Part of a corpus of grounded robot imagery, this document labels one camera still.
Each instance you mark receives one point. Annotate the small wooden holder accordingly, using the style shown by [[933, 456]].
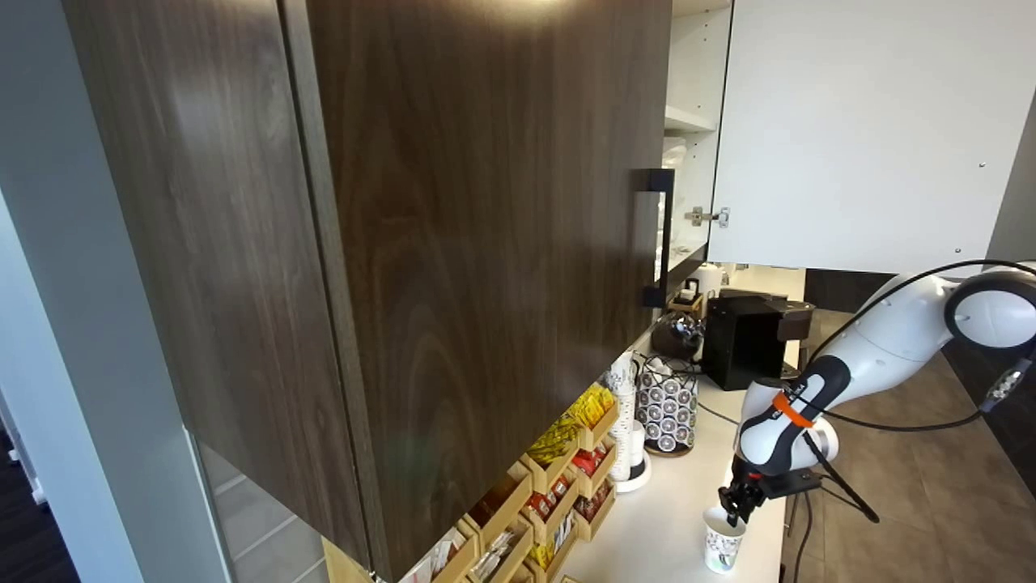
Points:
[[686, 300]]

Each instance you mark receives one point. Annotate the row of brown packets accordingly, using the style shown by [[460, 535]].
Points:
[[494, 500]]

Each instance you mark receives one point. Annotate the narrow brown cabinet door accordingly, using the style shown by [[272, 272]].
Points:
[[210, 243]]

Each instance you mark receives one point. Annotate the white paper towel roll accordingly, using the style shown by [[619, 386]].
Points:
[[710, 279]]

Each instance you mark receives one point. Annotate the white cup holder base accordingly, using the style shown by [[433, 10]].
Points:
[[638, 474]]

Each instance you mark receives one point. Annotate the wooden packet organizer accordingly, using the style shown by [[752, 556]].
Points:
[[558, 486]]

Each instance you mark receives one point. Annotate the white open cabinet door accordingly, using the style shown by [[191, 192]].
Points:
[[858, 129]]

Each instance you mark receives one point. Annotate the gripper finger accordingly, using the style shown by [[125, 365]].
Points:
[[749, 508], [731, 510]]

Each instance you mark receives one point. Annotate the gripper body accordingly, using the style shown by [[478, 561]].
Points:
[[745, 479]]

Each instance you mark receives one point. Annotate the row of white packets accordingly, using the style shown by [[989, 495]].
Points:
[[433, 559]]

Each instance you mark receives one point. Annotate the stack of paper cups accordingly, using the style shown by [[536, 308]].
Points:
[[624, 421]]

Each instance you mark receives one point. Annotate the wide brown cabinet door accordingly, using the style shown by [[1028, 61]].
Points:
[[486, 243]]

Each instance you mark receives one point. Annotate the row of yellow packets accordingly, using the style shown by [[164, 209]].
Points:
[[554, 440], [593, 405]]

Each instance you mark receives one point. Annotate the printed paper cup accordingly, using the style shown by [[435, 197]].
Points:
[[723, 551]]

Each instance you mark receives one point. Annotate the black coffee machine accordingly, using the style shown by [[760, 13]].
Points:
[[740, 340]]

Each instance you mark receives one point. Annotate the wooden wall cabinet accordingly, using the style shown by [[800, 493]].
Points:
[[453, 243]]

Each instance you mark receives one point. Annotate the dark round basket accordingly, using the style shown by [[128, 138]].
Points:
[[676, 336]]

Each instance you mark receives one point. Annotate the row of red packets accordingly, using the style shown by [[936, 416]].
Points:
[[588, 461], [593, 502], [549, 498]]

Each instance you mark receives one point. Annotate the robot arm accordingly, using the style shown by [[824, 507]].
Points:
[[882, 336]]

